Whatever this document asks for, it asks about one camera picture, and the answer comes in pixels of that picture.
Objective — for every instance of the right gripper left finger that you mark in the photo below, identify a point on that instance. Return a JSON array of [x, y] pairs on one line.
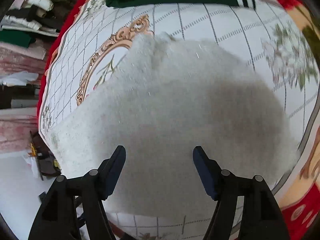
[[57, 218]]

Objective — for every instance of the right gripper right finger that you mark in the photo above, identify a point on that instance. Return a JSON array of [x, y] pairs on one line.
[[261, 216]]

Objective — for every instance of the white knitted cardigan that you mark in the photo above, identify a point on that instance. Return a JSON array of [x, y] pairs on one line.
[[165, 97]]

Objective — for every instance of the red floral blanket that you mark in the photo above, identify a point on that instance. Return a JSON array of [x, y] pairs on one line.
[[279, 39]]

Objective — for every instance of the white puffer jacket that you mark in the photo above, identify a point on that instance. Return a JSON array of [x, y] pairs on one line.
[[34, 15]]

